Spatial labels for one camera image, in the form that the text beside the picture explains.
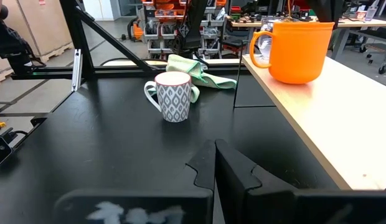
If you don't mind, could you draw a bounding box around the black office chair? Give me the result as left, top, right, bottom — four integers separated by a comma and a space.
348, 29, 386, 78

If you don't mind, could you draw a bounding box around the wooden pallet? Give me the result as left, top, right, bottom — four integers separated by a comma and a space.
0, 40, 74, 81

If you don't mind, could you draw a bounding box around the orange shop vacuum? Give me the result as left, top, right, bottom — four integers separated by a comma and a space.
127, 16, 144, 41

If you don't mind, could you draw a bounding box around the large cardboard box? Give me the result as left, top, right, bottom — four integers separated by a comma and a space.
11, 0, 72, 54

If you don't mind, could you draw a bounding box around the black table-level camera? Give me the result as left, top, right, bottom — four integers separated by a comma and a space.
0, 136, 13, 166

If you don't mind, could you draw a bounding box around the grey white patterned mug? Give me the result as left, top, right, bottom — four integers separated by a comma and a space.
144, 71, 192, 123

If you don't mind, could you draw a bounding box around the wooden shelf with black legs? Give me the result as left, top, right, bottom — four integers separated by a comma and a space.
232, 40, 386, 191

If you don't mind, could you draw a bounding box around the clear glass mug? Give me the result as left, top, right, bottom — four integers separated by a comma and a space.
258, 17, 295, 62

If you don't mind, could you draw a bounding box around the black equipment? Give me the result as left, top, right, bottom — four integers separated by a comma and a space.
0, 18, 46, 74

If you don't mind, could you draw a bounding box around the green microfibre cloth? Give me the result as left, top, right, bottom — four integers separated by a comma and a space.
148, 54, 237, 103

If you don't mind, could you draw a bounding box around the orange plastic mug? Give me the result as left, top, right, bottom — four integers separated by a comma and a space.
249, 21, 336, 85

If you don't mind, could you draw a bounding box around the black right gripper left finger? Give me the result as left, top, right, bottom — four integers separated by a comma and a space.
186, 139, 216, 191

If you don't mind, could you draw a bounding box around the silver aluminium bracket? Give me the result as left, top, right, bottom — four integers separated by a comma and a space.
71, 49, 83, 92

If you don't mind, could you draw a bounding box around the black aluminium table frame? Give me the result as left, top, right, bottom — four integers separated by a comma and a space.
7, 0, 243, 78

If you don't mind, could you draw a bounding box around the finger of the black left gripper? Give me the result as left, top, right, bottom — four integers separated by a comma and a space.
306, 0, 345, 22

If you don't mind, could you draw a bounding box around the parts bin rack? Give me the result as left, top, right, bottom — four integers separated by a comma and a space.
142, 0, 228, 60

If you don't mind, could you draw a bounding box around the wooden workbench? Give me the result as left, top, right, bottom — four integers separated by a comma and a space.
228, 17, 386, 63

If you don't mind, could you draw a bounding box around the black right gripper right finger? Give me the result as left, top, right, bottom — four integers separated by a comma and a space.
215, 139, 296, 224

